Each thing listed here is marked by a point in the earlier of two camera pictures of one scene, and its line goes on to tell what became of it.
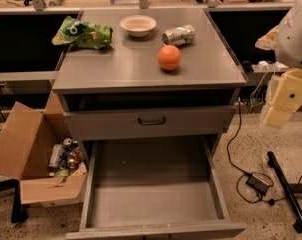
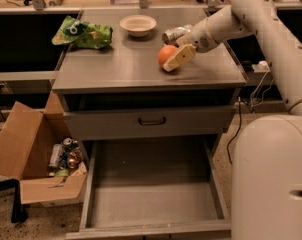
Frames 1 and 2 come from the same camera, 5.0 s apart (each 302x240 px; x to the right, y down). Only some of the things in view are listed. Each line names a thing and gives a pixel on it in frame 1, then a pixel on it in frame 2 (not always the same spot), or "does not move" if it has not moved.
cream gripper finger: [291, 91] to [197, 34]
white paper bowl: [138, 25] does not move
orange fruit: [169, 57] does not move
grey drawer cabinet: [155, 104] does not move
